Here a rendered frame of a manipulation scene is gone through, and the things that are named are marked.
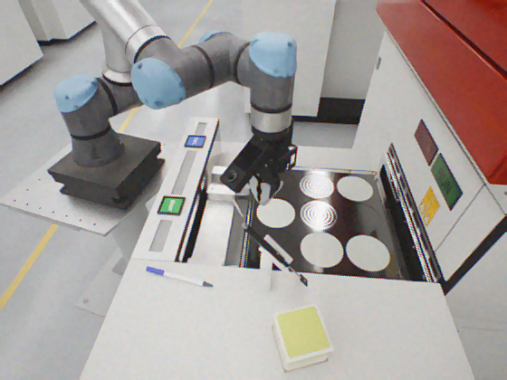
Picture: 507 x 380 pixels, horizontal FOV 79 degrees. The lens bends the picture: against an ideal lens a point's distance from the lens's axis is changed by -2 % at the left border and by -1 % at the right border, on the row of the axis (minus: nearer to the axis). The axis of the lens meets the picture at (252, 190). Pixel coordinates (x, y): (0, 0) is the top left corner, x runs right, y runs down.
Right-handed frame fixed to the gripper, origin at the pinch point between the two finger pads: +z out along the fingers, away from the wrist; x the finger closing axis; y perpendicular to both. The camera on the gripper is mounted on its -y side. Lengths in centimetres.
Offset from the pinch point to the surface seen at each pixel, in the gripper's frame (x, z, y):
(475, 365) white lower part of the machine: -60, 45, 28
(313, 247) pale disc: -13.3, 9.3, 4.6
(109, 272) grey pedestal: 84, 98, -27
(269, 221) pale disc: -0.4, 9.1, 3.3
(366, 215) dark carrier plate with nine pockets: -17.3, 9.2, 22.1
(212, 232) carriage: 8.5, 11.3, -8.3
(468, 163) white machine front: -30.8, -17.6, 19.9
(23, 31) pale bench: 396, 59, 51
